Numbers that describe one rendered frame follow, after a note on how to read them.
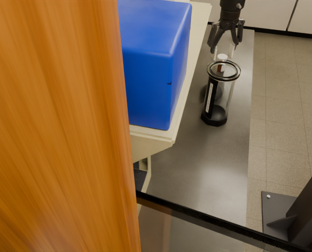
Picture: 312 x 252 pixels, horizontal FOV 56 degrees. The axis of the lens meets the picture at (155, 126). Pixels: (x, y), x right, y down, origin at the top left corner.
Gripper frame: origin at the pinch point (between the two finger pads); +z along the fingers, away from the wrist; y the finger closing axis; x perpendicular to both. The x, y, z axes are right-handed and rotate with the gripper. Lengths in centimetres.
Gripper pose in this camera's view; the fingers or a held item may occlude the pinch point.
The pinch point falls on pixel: (222, 53)
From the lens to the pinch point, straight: 133.3
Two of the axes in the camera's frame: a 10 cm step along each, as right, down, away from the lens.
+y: 9.6, -2.0, 1.9
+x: -2.7, -7.0, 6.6
